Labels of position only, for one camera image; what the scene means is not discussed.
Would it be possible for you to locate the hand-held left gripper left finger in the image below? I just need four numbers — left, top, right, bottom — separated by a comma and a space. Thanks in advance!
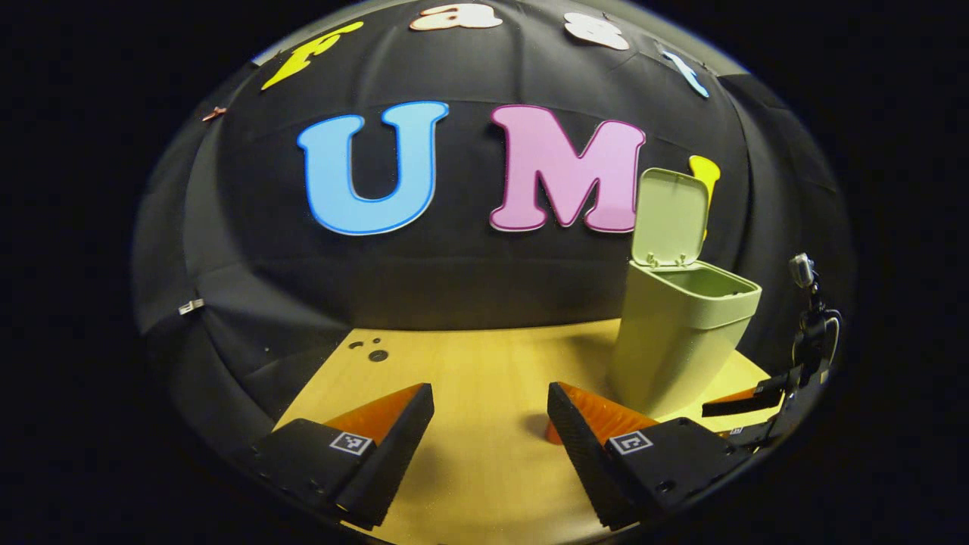
254, 382, 436, 528

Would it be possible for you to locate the pale green desktop garbage bin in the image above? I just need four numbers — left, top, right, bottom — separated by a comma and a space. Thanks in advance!
609, 167, 763, 419

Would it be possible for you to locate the black backdrop cloth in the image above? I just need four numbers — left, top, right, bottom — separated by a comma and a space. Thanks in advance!
132, 0, 856, 455

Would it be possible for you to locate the wooden desktop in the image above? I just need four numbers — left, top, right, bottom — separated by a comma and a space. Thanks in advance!
273, 318, 784, 545

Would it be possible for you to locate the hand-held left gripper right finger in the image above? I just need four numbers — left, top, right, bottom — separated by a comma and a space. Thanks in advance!
547, 381, 746, 531

